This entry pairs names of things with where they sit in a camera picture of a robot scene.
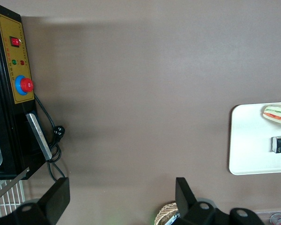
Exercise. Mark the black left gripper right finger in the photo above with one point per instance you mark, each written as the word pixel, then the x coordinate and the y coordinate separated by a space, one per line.
pixel 186 199

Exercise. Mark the dark packet in basket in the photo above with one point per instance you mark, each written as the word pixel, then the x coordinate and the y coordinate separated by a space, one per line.
pixel 174 218

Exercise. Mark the toy sandwich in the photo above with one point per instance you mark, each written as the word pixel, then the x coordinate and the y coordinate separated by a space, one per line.
pixel 277 114

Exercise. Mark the clear plastic container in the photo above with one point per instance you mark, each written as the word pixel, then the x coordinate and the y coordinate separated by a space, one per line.
pixel 274 216

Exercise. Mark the red emergency stop button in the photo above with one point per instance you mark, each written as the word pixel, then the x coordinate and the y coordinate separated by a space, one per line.
pixel 26 85

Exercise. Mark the red and white packet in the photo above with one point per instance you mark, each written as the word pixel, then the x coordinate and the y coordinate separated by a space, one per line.
pixel 279 219

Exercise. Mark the red rocker switch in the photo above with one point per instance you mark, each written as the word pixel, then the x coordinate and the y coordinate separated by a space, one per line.
pixel 15 42

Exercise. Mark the black power plug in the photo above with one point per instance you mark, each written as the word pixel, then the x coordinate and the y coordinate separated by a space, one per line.
pixel 59 131

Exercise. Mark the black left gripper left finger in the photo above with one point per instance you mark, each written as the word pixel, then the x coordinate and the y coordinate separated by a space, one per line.
pixel 57 197

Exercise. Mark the black machine with yellow panel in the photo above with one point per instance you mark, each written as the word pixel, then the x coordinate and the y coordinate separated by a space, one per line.
pixel 8 117

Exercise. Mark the woven wicker basket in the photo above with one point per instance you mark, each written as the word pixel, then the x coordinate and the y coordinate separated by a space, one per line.
pixel 165 212

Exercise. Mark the white plastic tray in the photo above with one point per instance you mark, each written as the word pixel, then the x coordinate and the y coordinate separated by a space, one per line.
pixel 250 140

